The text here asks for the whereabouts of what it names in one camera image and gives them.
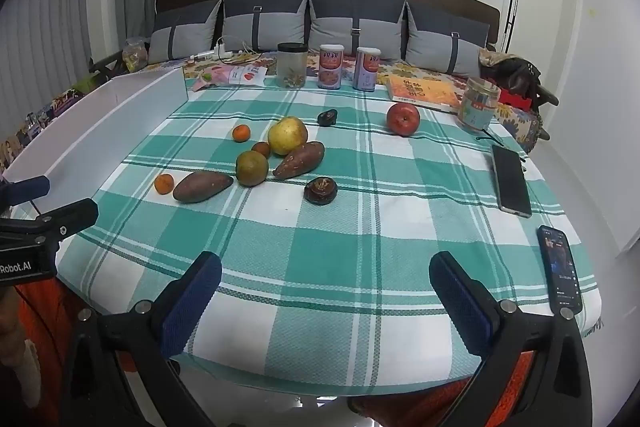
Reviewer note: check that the green orange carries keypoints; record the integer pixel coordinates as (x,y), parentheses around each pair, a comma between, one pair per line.
(251,168)

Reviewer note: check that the red apple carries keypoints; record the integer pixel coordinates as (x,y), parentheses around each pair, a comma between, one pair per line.
(403,119)

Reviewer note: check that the black phone lit screen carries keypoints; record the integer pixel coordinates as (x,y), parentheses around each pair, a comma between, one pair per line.
(560,269)

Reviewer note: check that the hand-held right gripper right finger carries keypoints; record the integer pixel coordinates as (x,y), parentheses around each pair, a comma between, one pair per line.
(460,307)

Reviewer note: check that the black phone dark screen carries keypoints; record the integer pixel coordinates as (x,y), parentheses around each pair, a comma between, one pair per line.
(511,179)

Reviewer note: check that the clear jar of snacks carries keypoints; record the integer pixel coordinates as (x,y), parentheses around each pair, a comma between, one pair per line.
(135,54)

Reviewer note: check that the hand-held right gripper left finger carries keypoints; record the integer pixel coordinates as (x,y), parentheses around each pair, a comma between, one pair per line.
(192,302)

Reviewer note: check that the dark handbag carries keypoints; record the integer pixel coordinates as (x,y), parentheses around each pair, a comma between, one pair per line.
(510,74)

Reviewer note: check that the floral blanket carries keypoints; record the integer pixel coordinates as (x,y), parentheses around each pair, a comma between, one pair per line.
(410,69)

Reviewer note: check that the red box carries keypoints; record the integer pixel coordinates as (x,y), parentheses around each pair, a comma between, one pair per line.
(515,99)

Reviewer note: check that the orange book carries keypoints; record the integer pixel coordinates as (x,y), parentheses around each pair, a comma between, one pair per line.
(422,92)

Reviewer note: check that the grey two-tone pillow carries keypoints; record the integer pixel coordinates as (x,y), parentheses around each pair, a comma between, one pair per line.
(182,34)
(265,24)
(357,27)
(447,42)

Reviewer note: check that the pink snack packet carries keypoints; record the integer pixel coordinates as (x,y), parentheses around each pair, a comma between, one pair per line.
(212,77)

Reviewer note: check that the green checked tablecloth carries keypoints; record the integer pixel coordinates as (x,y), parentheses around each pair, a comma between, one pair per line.
(310,267)

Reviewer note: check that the yellow pear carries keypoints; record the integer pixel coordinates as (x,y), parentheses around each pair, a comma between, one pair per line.
(287,136)

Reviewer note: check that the person's orange clothing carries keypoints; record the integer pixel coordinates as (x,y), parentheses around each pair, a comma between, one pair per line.
(45,322)

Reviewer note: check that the clear jar with black lid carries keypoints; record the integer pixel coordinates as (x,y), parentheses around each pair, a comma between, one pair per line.
(291,64)

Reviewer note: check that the sweet potato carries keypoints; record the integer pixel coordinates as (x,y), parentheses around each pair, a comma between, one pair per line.
(202,187)
(299,160)

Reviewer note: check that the white and red snack packet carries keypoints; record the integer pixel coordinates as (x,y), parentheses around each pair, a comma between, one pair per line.
(247,74)

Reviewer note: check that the clear jar with printed label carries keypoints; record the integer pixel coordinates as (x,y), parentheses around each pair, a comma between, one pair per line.
(479,104)

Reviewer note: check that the dark brown round fruit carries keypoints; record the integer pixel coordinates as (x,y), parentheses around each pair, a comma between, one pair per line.
(320,190)

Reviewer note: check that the dark avocado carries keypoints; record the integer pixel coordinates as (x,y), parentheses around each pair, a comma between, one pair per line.
(327,117)

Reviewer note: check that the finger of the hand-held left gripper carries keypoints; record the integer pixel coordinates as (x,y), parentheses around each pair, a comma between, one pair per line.
(70,217)
(30,188)

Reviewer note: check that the white door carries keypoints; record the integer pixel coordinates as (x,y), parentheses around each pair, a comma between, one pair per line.
(590,57)

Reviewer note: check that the white tray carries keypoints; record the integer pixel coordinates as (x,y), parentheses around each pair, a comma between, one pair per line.
(100,122)

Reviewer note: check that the pink labelled can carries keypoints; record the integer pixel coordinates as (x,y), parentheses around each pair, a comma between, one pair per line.
(366,69)
(330,67)

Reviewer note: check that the grey curtain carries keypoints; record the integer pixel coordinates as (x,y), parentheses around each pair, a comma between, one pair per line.
(75,7)

